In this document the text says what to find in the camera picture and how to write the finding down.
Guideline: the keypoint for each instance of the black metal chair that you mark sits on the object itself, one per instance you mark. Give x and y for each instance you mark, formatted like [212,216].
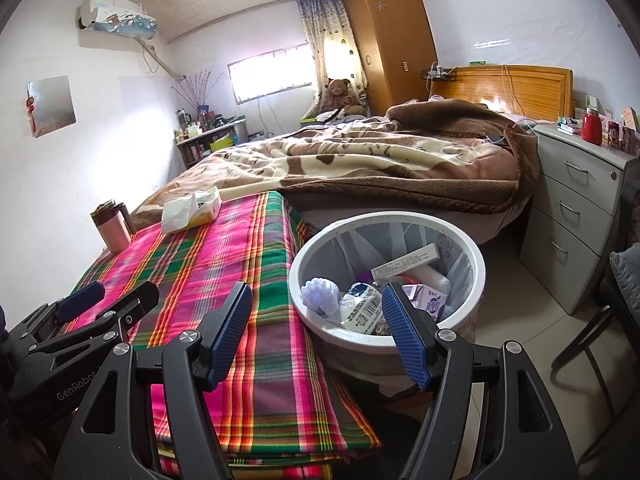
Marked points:
[620,280]

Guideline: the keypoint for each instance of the red knot ornament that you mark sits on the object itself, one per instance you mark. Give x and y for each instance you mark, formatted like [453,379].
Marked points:
[31,110]

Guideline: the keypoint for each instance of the wooden wardrobe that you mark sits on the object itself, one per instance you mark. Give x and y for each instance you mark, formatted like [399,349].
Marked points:
[390,35]

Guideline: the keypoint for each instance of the plaid bed cloth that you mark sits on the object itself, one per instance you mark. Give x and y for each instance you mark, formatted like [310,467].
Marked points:
[225,250]

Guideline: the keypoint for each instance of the brown patterned blanket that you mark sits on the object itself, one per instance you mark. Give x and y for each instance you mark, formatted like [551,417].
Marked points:
[350,160]

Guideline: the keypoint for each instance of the vase of bare branches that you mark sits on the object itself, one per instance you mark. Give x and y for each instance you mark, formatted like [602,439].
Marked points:
[197,90]

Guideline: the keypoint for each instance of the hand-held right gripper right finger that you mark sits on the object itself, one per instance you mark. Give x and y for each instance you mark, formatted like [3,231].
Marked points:
[405,340]

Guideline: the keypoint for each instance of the window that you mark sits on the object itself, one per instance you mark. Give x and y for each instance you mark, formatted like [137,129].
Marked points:
[270,75]

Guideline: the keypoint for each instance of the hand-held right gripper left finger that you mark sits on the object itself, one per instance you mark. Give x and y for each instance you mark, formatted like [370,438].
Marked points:
[230,330]

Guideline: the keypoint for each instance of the grey bed mattress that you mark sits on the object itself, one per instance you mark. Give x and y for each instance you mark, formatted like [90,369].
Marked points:
[500,222]

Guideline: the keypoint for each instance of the wall air conditioner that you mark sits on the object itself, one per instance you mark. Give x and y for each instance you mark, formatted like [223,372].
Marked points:
[120,22]

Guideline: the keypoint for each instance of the floral curtain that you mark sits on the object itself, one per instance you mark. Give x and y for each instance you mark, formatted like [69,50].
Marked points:
[325,25]

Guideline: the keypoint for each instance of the red printed box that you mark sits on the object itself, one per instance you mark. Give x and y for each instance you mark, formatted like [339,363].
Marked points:
[614,135]

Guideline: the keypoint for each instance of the white fluffy ball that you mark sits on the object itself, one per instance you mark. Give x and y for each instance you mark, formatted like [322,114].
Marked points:
[320,297]

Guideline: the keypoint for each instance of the purple white milk carton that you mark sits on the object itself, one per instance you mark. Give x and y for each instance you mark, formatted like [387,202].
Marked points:
[427,302]

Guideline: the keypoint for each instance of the white trash bin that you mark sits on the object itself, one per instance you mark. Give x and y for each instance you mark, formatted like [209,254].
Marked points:
[390,219]

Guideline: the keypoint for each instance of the wooden headboard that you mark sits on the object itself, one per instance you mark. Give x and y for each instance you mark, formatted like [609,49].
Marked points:
[525,90]

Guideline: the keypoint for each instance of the wall power strip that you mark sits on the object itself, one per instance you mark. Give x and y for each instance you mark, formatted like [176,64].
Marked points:
[440,74]

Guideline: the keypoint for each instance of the pink mug with brown lid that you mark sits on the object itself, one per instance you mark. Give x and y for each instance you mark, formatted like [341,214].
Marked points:
[112,232]

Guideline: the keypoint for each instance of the brown teddy bear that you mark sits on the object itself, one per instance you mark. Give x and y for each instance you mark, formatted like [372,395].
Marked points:
[340,92]

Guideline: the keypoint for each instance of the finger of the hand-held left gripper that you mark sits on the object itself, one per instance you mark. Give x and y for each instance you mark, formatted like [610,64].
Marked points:
[130,305]
[80,297]

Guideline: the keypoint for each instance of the white tissue pack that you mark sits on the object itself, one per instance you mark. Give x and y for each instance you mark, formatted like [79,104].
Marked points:
[185,212]

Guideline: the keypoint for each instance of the long white cardboard box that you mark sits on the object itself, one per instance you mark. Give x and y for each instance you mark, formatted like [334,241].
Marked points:
[405,262]

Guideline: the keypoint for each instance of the cluttered shelf table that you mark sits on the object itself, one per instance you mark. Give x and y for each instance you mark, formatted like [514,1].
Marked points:
[210,142]

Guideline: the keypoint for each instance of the grey drawer nightstand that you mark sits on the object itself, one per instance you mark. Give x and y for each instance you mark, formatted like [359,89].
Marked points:
[570,210]

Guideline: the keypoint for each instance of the green white box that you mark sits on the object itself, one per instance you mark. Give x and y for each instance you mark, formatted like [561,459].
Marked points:
[569,125]

